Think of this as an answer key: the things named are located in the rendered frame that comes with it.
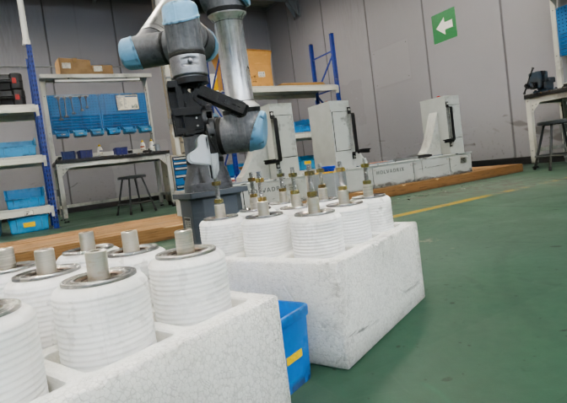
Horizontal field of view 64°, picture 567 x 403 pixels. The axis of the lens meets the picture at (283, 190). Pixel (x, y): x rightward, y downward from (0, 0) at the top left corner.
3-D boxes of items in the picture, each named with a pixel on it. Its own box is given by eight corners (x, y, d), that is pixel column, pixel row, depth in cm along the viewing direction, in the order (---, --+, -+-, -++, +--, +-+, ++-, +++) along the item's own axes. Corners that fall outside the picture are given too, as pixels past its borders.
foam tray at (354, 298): (186, 341, 97) (174, 258, 96) (288, 288, 128) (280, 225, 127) (348, 371, 74) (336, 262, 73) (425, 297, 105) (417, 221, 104)
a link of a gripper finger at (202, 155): (191, 182, 94) (184, 138, 94) (220, 177, 95) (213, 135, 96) (192, 180, 91) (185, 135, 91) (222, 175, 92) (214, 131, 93)
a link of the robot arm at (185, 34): (203, 7, 97) (190, -7, 89) (212, 58, 98) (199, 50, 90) (169, 13, 99) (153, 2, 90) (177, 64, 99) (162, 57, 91)
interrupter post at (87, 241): (78, 254, 71) (74, 233, 71) (92, 250, 73) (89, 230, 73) (85, 254, 70) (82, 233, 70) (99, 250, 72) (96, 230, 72)
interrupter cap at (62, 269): (1, 282, 54) (0, 276, 54) (63, 266, 60) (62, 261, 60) (29, 287, 50) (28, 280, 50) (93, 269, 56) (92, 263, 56)
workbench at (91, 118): (60, 221, 608) (38, 80, 598) (164, 205, 678) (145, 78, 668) (64, 222, 547) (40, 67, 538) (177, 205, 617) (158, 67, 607)
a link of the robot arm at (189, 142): (192, 161, 149) (186, 120, 148) (232, 156, 147) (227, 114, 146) (180, 161, 137) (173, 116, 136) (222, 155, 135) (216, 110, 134)
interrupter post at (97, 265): (83, 283, 48) (78, 253, 47) (104, 277, 49) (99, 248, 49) (94, 285, 46) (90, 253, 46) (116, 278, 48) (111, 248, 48)
